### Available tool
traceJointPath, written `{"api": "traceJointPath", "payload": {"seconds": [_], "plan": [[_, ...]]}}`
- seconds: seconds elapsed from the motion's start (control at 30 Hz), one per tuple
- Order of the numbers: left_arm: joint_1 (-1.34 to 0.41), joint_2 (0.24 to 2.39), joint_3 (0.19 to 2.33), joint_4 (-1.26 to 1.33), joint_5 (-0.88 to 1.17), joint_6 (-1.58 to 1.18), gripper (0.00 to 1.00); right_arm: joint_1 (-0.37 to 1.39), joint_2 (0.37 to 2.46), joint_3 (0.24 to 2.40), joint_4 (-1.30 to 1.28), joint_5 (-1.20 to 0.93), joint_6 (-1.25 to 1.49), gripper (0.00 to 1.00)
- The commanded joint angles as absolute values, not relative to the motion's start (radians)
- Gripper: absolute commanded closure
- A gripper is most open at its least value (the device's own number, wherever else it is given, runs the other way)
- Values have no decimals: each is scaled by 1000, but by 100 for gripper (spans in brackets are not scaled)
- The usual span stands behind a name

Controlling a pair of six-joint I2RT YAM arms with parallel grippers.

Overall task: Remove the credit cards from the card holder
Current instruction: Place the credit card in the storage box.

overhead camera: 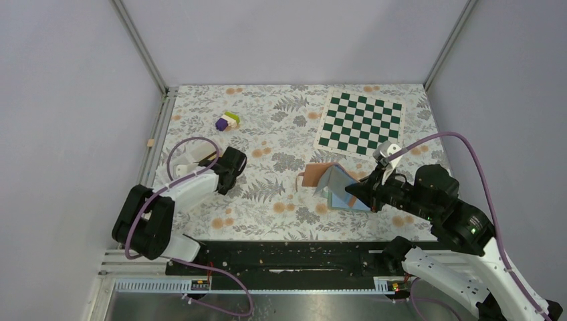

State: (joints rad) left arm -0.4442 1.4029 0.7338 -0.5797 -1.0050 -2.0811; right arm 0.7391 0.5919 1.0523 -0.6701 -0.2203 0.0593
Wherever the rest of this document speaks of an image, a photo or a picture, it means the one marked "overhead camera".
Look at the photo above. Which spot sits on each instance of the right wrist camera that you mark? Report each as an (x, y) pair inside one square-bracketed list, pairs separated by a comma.
[(382, 156)]

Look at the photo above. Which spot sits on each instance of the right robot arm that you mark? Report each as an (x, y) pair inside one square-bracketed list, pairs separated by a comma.
[(462, 228)]

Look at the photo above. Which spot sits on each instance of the aluminium frame post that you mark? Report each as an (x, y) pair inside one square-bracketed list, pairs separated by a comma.
[(138, 43), (450, 42)]

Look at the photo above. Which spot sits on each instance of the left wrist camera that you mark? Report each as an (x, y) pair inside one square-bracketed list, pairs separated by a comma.
[(182, 170)]

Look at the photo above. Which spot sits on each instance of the purple toy block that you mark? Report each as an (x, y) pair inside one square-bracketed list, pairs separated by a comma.
[(221, 124)]

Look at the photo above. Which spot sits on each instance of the perforated metal strip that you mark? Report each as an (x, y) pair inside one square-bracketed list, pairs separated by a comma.
[(373, 285)]

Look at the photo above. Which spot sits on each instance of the right aluminium frame post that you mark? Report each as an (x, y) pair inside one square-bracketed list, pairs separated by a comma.
[(450, 42)]

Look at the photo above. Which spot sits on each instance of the left controller board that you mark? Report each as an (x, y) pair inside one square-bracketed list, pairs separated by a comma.
[(200, 285)]

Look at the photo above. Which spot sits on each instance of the controller board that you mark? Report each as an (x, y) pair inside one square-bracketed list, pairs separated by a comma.
[(200, 285), (397, 286)]

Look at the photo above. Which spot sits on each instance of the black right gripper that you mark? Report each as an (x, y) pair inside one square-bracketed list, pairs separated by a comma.
[(376, 192)]

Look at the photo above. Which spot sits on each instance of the lime green toy block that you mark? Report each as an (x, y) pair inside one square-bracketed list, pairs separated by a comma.
[(233, 116)]

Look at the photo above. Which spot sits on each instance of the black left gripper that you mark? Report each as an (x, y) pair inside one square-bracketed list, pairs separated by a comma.
[(223, 176)]

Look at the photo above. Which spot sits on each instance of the cream toy block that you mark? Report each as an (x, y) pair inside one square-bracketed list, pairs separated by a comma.
[(232, 123)]

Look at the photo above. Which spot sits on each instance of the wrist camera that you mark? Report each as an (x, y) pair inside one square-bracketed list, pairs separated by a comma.
[(382, 156), (182, 170)]

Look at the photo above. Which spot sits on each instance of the green card holder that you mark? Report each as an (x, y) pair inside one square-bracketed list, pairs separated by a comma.
[(334, 202)]

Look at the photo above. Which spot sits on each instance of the brown leather wallet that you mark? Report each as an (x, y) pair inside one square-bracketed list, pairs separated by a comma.
[(326, 177)]

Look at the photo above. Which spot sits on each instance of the right controller board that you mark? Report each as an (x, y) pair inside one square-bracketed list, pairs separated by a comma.
[(397, 286)]

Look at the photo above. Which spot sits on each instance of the floral table cloth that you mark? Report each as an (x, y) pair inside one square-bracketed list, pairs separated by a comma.
[(277, 133)]

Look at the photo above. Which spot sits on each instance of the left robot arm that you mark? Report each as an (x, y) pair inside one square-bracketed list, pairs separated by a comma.
[(146, 217)]

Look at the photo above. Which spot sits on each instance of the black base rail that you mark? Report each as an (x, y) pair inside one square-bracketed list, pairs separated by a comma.
[(305, 262)]

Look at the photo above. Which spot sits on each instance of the green white chess mat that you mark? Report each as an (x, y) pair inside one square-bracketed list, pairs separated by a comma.
[(356, 123)]

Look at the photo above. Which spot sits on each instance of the left aluminium frame post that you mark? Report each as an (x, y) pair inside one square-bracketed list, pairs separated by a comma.
[(138, 43)]

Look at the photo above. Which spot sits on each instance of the clear plastic divided tray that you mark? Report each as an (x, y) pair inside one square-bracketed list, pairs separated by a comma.
[(188, 152)]

